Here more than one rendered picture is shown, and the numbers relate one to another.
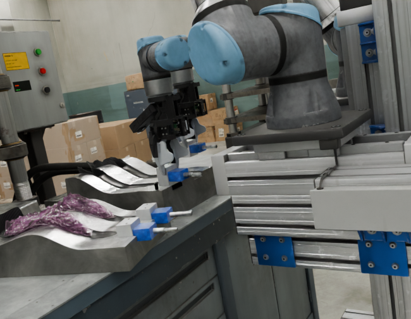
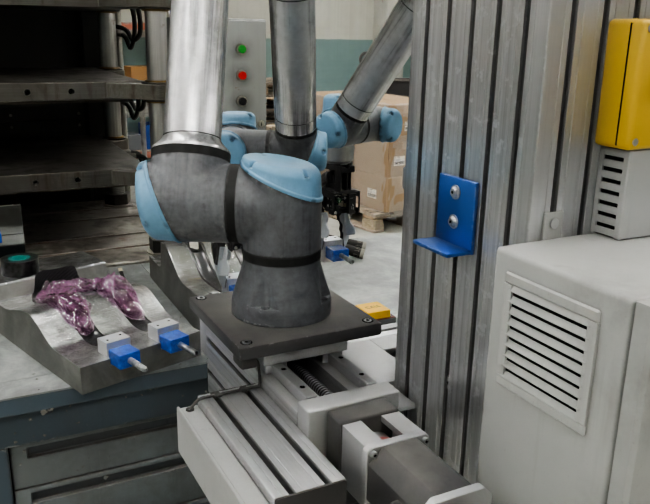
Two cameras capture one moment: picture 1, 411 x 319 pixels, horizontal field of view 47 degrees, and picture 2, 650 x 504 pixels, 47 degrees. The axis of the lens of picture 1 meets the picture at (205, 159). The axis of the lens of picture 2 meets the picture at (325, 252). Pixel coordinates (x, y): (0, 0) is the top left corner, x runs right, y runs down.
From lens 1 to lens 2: 83 cm
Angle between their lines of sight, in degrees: 29
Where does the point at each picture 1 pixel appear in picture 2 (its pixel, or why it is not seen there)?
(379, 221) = (202, 480)
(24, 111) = not seen: hidden behind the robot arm
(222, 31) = (146, 185)
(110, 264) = (70, 378)
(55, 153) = (371, 145)
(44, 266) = (33, 349)
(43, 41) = (255, 34)
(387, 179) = (227, 438)
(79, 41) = not seen: outside the picture
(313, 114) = (255, 312)
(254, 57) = (184, 224)
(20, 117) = not seen: hidden behind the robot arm
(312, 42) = (276, 221)
